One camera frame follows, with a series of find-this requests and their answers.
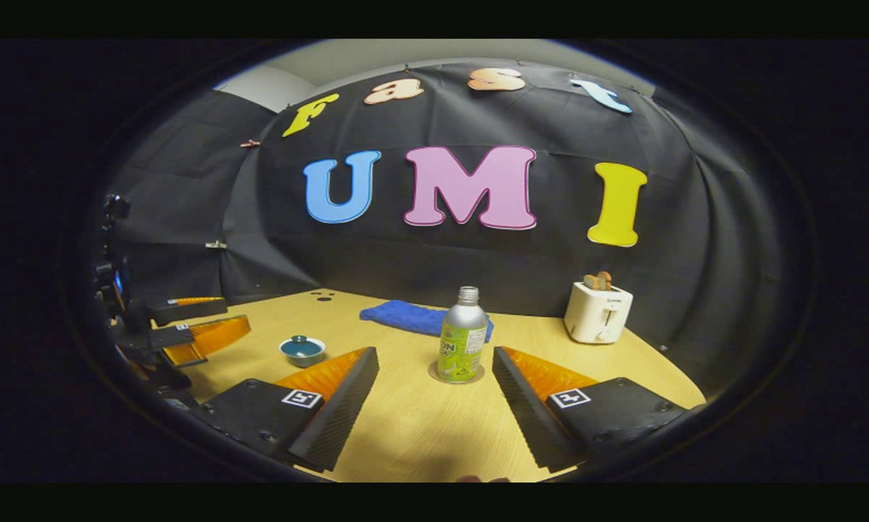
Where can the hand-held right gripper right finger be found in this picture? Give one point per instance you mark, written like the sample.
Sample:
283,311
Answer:
529,413

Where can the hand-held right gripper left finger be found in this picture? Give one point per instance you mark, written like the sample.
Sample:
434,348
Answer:
340,413

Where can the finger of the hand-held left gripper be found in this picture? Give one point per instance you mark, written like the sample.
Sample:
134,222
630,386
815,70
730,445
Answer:
188,310
209,337

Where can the white teal teacup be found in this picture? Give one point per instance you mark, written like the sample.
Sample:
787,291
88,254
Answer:
302,361

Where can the teal teacup lid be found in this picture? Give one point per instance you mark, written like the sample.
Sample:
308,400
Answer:
302,347

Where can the round brown coaster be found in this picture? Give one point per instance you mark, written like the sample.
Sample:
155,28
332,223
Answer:
432,373

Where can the silver green water bottle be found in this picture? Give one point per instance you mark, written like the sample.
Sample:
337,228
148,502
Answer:
463,333

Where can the blue towel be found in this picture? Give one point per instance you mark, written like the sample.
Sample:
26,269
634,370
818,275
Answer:
398,317

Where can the white toaster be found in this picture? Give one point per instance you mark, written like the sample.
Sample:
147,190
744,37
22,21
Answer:
594,315

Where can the black backdrop cloth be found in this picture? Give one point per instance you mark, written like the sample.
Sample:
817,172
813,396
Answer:
442,261

